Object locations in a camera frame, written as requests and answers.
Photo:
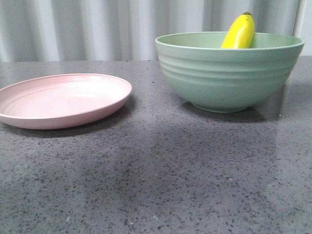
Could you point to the yellow banana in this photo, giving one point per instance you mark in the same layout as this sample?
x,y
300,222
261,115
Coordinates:
x,y
241,33

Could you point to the green ribbed bowl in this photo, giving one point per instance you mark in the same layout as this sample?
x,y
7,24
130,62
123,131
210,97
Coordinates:
x,y
226,80

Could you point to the pink plate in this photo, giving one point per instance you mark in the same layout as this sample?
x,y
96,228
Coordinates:
x,y
62,101

